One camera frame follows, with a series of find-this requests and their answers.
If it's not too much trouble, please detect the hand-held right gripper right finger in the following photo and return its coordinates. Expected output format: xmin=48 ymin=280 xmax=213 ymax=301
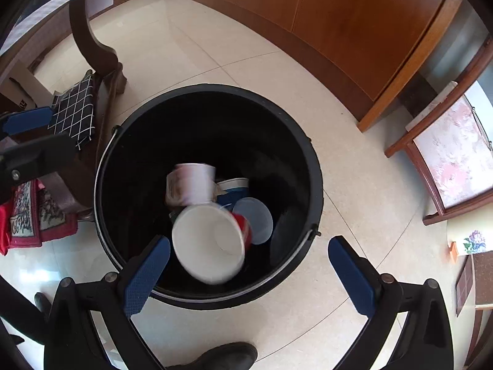
xmin=327 ymin=235 xmax=455 ymax=370

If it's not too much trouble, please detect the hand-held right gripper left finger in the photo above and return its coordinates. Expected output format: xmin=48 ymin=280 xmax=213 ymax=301
xmin=43 ymin=234 xmax=172 ymax=370

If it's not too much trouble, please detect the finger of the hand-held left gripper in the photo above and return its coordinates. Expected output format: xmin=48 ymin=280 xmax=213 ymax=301
xmin=0 ymin=134 xmax=80 ymax=197
xmin=0 ymin=107 xmax=53 ymax=137

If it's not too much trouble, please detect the red and white paper cup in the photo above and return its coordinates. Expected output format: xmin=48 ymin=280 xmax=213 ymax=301
xmin=171 ymin=203 xmax=254 ymax=286

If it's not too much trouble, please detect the white patterned paper cup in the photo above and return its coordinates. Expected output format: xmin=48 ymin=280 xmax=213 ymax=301
xmin=165 ymin=162 xmax=217 ymax=207

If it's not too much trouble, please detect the black plastic bucket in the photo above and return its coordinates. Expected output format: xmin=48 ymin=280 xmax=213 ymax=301
xmin=93 ymin=83 xmax=324 ymax=311

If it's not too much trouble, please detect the blue and white paper cup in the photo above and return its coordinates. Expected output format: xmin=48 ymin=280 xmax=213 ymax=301
xmin=215 ymin=177 xmax=250 ymax=209

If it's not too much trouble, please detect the black grid cloth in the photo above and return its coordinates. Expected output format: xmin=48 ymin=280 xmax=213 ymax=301
xmin=47 ymin=70 xmax=96 ymax=151

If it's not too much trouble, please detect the red patterned rug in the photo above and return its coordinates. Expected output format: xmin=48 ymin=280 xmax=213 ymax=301
xmin=0 ymin=179 xmax=79 ymax=256

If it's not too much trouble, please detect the dark wooden table leg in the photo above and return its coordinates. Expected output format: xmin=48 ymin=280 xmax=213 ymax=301
xmin=69 ymin=0 xmax=128 ymax=95

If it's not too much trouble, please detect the person's black shoe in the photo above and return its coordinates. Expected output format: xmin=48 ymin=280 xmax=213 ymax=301
xmin=169 ymin=342 xmax=258 ymax=370
xmin=34 ymin=292 xmax=52 ymax=319

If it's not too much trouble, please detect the brown tile sample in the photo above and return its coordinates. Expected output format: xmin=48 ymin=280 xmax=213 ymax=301
xmin=455 ymin=255 xmax=476 ymax=317

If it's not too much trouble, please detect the pink checked tablecloth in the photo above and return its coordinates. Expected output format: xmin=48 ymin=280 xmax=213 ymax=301
xmin=0 ymin=0 xmax=113 ymax=52

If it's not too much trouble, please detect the floral cream container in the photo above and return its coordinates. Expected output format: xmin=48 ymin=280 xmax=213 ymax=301
xmin=447 ymin=216 xmax=493 ymax=265

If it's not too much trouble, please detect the brown speckled board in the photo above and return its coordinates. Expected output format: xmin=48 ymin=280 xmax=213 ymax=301
xmin=472 ymin=250 xmax=493 ymax=309

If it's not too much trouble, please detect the carved wooden stand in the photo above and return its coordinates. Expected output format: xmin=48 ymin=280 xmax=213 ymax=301
xmin=384 ymin=40 xmax=493 ymax=227

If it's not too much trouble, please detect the pink floral box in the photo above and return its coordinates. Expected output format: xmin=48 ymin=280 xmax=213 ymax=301
xmin=414 ymin=98 xmax=493 ymax=209

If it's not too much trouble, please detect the wooden sideboard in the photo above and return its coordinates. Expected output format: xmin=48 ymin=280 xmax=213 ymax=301
xmin=161 ymin=0 xmax=465 ymax=134

